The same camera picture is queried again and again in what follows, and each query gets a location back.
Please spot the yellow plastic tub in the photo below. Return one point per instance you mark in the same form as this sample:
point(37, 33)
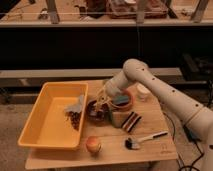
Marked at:
point(48, 126)

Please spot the white cup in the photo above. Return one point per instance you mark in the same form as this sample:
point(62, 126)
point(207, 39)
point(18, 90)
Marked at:
point(143, 92)

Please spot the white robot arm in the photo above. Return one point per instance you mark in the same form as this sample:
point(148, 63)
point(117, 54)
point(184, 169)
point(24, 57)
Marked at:
point(193, 114)

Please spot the red yellow apple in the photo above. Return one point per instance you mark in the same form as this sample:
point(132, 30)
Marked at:
point(93, 144)

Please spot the teal sponge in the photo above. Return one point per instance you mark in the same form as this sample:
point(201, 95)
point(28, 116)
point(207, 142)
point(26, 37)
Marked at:
point(120, 100)

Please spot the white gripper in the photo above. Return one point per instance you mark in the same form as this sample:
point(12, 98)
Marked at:
point(117, 84)

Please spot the yellow-green banana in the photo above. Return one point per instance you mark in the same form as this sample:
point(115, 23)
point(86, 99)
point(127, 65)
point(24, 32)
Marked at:
point(101, 98)

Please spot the grey crumpled cloth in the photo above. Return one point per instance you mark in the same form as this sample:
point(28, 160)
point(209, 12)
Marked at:
point(77, 107)

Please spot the bunch of dark grapes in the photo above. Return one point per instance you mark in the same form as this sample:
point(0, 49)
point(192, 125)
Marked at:
point(74, 118)

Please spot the white handled dish brush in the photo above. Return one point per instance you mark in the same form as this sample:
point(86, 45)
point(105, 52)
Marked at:
point(135, 143)

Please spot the orange bowl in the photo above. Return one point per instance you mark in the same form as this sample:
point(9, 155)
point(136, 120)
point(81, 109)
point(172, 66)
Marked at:
point(124, 106)

